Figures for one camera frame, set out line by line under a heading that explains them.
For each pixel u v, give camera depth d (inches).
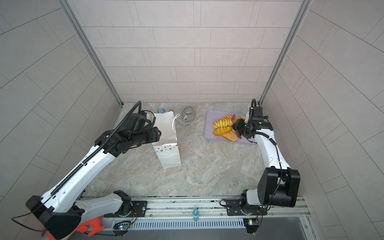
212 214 27.8
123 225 25.3
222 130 36.3
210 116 42.7
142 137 24.8
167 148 27.2
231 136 36.8
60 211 14.6
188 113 40.5
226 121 36.8
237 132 29.6
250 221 27.2
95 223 25.6
